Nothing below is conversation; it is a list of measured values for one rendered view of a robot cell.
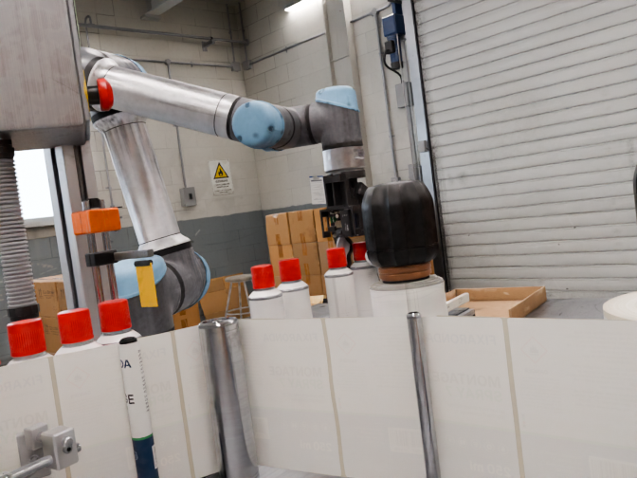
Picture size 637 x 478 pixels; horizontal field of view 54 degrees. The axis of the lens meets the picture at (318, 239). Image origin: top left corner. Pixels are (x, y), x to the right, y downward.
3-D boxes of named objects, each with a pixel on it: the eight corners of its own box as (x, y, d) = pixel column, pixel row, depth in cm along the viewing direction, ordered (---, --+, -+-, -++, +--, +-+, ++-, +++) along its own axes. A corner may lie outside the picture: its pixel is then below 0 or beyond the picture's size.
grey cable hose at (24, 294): (18, 322, 71) (-10, 138, 70) (2, 322, 73) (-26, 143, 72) (46, 316, 74) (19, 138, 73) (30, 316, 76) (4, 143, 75)
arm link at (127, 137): (137, 326, 124) (52, 60, 121) (174, 308, 138) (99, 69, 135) (190, 313, 120) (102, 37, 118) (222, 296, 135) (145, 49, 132)
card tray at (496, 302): (512, 326, 144) (509, 309, 144) (410, 325, 159) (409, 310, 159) (547, 301, 169) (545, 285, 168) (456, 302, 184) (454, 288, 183)
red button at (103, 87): (83, 75, 71) (111, 74, 72) (83, 82, 75) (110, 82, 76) (88, 108, 71) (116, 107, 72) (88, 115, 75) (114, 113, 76)
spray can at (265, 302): (282, 405, 92) (263, 266, 91) (255, 402, 95) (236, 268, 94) (302, 394, 96) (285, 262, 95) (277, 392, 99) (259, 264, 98)
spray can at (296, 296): (309, 392, 97) (291, 260, 95) (282, 390, 100) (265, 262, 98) (327, 381, 101) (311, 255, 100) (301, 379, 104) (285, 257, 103)
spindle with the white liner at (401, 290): (445, 458, 66) (411, 177, 65) (373, 449, 71) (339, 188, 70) (476, 428, 74) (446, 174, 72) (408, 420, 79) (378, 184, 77)
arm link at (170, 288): (95, 341, 113) (82, 267, 111) (136, 322, 125) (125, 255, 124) (154, 339, 109) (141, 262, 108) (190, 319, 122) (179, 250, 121)
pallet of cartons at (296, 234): (355, 363, 451) (335, 206, 445) (277, 355, 510) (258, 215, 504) (445, 325, 536) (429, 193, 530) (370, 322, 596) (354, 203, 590)
